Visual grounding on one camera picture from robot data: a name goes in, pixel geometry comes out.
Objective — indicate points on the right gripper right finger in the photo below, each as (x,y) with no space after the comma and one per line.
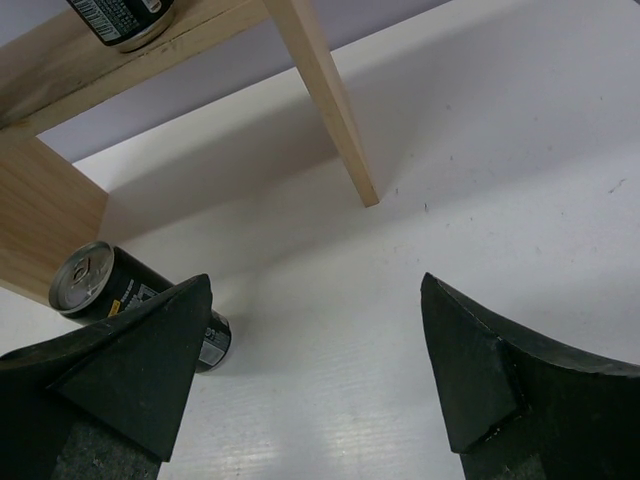
(520,405)

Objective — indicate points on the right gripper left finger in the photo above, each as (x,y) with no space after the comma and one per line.
(104,401)

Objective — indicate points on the black can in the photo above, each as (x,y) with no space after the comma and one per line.
(101,280)
(126,25)

